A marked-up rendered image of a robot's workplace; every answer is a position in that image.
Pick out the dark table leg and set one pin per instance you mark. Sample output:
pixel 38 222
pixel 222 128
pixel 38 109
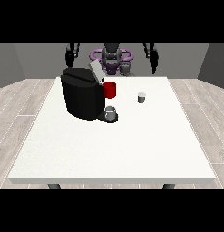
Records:
pixel 54 186
pixel 169 186

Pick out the small grey cup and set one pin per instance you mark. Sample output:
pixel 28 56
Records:
pixel 110 113

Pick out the red pod holder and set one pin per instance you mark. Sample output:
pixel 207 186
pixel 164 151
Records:
pixel 110 89

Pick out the pale grey machine lid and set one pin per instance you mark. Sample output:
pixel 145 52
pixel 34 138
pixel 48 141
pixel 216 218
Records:
pixel 96 72

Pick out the black coffee machine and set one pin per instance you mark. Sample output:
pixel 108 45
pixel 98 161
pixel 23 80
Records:
pixel 81 96

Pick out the grey robot trunk purple rings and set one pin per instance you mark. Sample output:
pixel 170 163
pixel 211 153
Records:
pixel 112 59

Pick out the small grey coffee pod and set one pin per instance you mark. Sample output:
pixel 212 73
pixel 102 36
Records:
pixel 141 98

